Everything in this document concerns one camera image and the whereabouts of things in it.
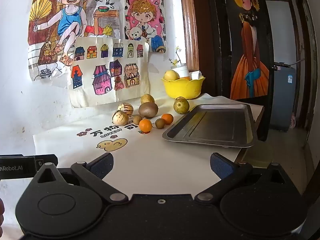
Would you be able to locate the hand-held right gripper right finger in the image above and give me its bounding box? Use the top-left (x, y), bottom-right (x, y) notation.
top-left (194, 152), bottom-right (292, 204)

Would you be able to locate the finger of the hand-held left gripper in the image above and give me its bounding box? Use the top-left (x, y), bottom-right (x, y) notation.
top-left (35, 154), bottom-right (59, 172)

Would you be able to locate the colourful houses drawing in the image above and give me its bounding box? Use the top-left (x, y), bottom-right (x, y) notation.
top-left (67, 36), bottom-right (150, 108)

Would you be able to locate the yellow plastic bowl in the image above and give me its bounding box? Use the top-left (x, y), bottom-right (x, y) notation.
top-left (161, 76), bottom-right (206, 100)

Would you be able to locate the yellow-brown round fruit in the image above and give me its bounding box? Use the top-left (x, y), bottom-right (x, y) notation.
top-left (140, 93), bottom-right (155, 105)

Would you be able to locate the brown wooden door trim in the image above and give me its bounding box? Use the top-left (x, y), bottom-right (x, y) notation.
top-left (179, 0), bottom-right (200, 73)

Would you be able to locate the brown inner doorway frame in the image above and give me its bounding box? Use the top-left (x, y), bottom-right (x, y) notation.
top-left (265, 0), bottom-right (300, 123)

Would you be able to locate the metal tray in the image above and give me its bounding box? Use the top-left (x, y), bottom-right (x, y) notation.
top-left (162, 103), bottom-right (257, 148)

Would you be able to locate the boy with fan drawing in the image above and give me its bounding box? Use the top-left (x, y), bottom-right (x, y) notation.
top-left (27, 0), bottom-right (125, 82)

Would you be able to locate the girl with teddy drawing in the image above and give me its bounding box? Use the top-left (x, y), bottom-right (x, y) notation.
top-left (124, 0), bottom-right (167, 53)

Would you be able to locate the girl in orange dress painting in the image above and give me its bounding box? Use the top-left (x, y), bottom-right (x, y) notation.
top-left (222, 0), bottom-right (274, 100)

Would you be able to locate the white cup with flower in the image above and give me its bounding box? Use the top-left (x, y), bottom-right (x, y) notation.
top-left (171, 63), bottom-right (190, 78)

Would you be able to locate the striped pepino melon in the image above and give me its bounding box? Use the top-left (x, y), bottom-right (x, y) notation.
top-left (117, 103), bottom-right (134, 116)
top-left (112, 110), bottom-right (129, 126)

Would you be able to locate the dark wooden door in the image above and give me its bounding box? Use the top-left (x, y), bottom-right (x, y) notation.
top-left (205, 0), bottom-right (275, 142)

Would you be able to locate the pale yellow fruit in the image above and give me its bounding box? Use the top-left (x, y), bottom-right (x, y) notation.
top-left (164, 70), bottom-right (180, 82)

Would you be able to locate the metal door handle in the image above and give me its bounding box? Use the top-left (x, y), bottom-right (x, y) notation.
top-left (272, 59), bottom-right (306, 72)

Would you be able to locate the green-yellow round fruit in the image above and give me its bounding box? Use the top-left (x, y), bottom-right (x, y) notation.
top-left (173, 97), bottom-right (190, 114)

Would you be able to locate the printed white table mat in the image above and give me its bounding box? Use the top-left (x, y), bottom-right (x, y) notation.
top-left (32, 94), bottom-right (265, 198)

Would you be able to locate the small orange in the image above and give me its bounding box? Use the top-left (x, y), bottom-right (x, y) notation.
top-left (139, 119), bottom-right (153, 132)
top-left (161, 113), bottom-right (174, 125)

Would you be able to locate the large brown kiwi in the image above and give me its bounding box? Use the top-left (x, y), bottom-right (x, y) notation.
top-left (138, 102), bottom-right (159, 118)

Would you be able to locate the grey appliance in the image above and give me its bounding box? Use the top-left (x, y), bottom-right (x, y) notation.
top-left (270, 62), bottom-right (298, 132)

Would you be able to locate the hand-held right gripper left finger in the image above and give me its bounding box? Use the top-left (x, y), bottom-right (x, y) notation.
top-left (30, 152), bottom-right (129, 204)

